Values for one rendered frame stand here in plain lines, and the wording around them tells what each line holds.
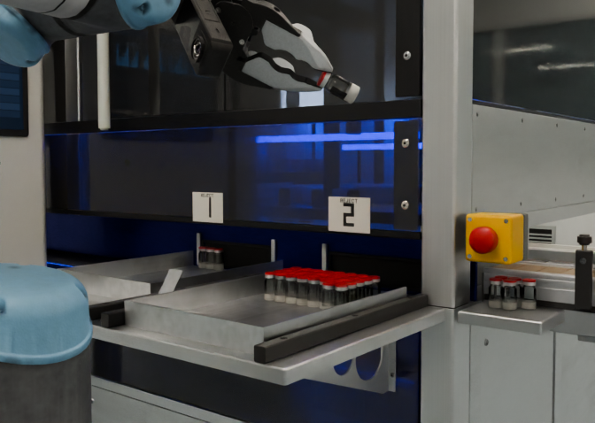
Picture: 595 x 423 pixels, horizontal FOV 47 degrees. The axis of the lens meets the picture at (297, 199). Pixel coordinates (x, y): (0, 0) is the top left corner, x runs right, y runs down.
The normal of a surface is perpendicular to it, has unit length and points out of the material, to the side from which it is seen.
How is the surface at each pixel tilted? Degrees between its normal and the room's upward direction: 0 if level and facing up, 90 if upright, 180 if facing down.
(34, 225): 90
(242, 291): 90
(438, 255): 90
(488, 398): 90
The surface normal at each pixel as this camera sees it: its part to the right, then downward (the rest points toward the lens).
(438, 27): -0.61, 0.04
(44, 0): 0.35, 0.92
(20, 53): -0.33, 0.82
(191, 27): -0.83, -0.05
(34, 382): 0.54, 0.04
